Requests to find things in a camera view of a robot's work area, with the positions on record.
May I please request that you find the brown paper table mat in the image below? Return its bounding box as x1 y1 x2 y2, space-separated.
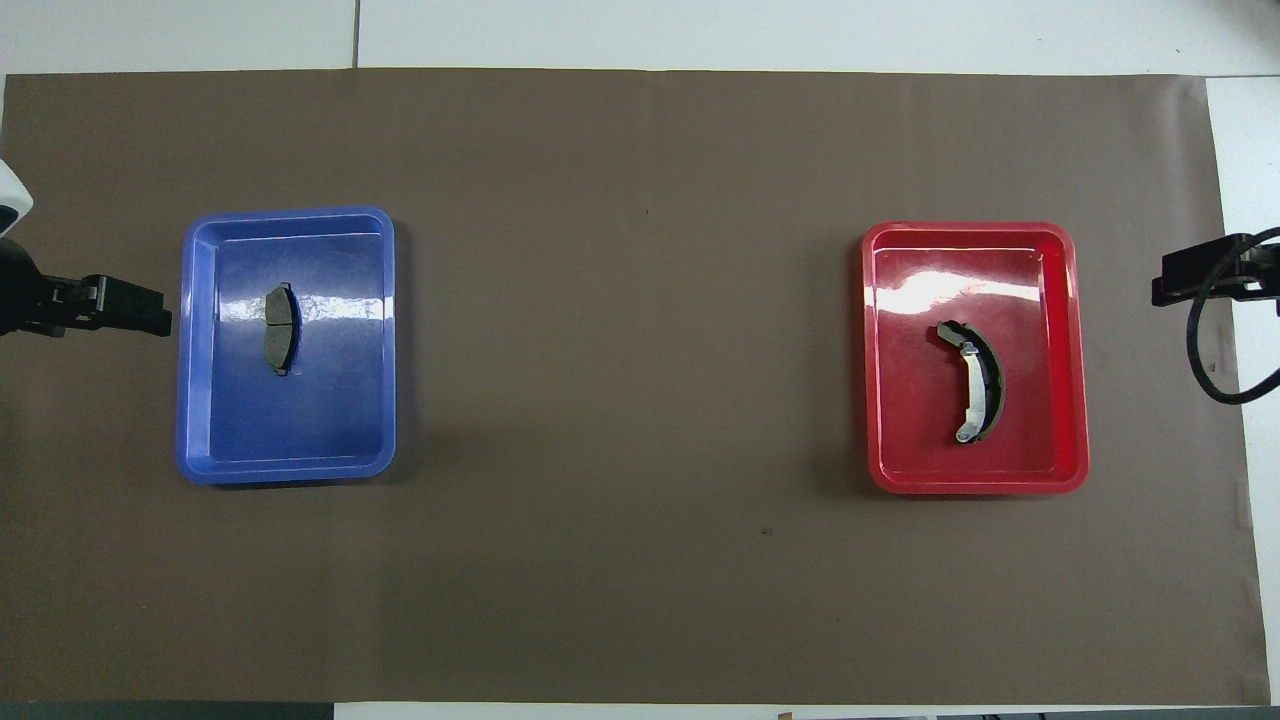
0 68 1271 704

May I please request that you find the dark grey brake pad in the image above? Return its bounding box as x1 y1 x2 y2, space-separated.
262 283 301 377

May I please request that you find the red plastic tray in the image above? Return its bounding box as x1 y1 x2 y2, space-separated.
862 220 1090 496

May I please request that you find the blue plastic tray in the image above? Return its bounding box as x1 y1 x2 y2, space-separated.
176 206 398 487

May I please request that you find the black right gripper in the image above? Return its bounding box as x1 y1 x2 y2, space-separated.
1151 236 1280 317

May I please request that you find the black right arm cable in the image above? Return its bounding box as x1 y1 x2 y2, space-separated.
1186 226 1280 406

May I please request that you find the curved brake shoe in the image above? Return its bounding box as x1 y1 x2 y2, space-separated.
937 319 1007 445

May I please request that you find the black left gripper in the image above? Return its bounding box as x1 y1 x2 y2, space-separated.
0 238 173 338

